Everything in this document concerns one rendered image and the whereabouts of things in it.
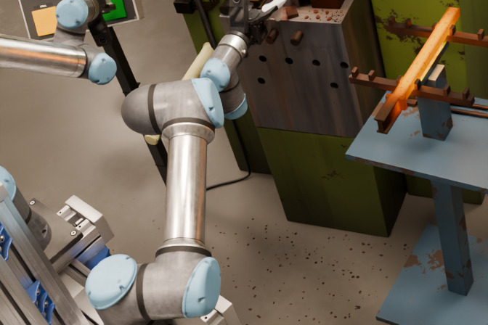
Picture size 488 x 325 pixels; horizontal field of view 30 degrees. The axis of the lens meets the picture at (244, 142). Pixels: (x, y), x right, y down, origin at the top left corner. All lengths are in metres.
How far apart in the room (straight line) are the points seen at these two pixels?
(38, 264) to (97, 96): 2.18
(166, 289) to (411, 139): 0.89
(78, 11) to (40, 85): 2.06
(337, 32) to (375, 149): 0.34
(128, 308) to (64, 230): 0.54
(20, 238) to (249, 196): 1.57
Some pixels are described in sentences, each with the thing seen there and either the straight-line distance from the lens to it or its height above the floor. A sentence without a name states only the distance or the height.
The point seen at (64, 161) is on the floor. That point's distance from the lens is 3.87.
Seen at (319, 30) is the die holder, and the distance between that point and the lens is 2.54.
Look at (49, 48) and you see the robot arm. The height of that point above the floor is 1.25.
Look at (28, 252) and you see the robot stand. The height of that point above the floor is 1.07.
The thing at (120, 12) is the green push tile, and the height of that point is 0.99.
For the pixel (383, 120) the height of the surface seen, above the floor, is 0.98.
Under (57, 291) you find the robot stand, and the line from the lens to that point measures 2.08.
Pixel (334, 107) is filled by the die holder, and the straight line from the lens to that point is 2.73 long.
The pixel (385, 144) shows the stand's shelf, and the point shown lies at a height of 0.70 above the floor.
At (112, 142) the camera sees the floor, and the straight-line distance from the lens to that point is 3.84.
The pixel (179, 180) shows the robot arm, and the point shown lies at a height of 1.10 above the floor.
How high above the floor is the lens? 2.39
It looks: 42 degrees down
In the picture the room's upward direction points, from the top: 19 degrees counter-clockwise
